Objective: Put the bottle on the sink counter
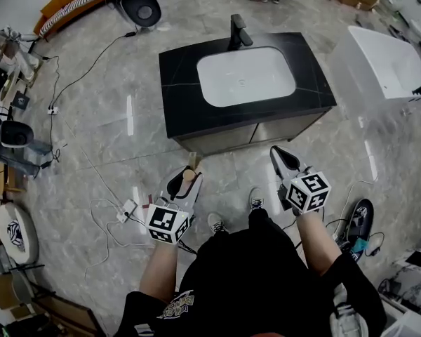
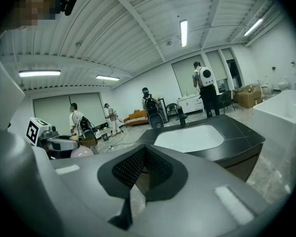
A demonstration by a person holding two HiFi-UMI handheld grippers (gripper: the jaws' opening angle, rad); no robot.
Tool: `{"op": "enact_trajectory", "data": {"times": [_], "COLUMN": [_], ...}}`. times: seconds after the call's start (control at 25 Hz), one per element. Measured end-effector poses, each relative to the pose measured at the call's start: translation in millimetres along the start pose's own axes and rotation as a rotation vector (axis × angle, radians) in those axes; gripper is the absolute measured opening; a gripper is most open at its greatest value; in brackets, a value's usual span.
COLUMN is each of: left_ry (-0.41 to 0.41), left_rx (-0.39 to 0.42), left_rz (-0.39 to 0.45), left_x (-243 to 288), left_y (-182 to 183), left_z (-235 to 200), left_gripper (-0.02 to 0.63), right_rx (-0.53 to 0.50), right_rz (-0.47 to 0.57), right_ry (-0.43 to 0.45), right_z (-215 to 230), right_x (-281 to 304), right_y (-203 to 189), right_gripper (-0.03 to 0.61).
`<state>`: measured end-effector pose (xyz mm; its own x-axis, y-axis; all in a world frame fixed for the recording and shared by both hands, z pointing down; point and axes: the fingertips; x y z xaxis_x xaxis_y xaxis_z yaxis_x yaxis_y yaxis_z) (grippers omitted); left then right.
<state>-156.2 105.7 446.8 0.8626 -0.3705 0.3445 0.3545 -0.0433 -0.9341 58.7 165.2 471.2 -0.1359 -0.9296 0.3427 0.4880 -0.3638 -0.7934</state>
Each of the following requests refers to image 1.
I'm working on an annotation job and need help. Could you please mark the marble patterned box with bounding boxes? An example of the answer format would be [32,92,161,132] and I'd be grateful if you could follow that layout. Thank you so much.
[389,249,421,309]

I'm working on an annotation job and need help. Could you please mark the person's right forearm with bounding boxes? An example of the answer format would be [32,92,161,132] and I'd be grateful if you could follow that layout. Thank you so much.
[296,211,343,277]

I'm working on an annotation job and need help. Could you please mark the black vanity countertop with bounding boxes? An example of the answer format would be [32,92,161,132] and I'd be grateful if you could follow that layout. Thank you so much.
[158,32,338,140]

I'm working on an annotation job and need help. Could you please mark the white power strip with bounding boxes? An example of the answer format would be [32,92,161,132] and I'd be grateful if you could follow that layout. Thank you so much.
[116,199,138,223]

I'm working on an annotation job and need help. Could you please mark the black trousers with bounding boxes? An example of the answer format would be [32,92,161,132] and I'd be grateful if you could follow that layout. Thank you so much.
[213,207,278,245]

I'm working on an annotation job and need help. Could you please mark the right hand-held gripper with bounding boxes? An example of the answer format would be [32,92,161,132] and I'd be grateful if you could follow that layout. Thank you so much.
[269,145,333,217]

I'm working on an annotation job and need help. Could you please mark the round white printed cushion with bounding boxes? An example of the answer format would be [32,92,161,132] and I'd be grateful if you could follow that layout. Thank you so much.
[0,201,39,265]

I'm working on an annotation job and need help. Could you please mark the white and black pod backpack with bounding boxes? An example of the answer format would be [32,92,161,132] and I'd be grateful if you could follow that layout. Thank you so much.
[0,114,35,150]

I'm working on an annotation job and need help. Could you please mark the person's white shoe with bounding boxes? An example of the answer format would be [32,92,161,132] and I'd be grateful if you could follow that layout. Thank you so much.
[248,187,267,212]
[207,212,229,235]

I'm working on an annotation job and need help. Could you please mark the black pod case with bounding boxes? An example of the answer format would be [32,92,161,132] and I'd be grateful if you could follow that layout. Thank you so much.
[347,198,375,246]

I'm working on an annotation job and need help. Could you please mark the wooden frame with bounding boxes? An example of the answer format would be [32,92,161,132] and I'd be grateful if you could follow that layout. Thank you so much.
[31,286,105,337]

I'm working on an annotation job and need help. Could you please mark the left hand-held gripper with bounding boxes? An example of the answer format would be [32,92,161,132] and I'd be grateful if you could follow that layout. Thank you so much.
[145,166,204,247]

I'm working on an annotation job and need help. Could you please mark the person's left forearm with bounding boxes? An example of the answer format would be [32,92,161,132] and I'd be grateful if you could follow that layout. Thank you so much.
[139,239,179,303]

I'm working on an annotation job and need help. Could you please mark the striped blanket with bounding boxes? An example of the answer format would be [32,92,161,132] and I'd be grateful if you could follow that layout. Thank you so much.
[38,0,101,37]

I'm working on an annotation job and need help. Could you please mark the person's right white shoe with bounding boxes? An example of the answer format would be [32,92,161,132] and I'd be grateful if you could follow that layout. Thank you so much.
[248,187,267,212]

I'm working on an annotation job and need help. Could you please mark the grey vanity cabinet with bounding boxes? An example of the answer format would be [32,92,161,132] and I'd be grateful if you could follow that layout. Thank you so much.
[168,106,334,156]

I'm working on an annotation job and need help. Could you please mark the white sink basin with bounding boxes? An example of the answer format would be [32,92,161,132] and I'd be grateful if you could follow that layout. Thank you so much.
[196,46,298,107]

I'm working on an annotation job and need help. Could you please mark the white bathtub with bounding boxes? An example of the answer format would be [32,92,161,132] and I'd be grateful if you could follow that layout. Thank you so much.
[328,25,421,102]

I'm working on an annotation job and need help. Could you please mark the black faucet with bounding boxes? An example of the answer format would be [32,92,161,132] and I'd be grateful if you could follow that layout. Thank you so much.
[227,13,254,52]

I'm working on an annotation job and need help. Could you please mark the white backpack strap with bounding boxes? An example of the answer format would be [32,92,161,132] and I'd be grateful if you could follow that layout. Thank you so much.
[331,282,370,337]

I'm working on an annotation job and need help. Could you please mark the person's left white shoe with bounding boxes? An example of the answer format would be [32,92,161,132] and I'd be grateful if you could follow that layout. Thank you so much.
[207,212,229,235]

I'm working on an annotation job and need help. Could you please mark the black floor cable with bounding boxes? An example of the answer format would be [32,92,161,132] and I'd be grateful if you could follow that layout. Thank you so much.
[50,29,138,110]

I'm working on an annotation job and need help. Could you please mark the black printed shirt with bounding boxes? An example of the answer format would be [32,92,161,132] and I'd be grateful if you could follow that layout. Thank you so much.
[115,223,387,337]

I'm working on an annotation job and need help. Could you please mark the white floor cable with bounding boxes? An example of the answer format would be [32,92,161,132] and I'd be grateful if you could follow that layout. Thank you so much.
[83,198,155,280]

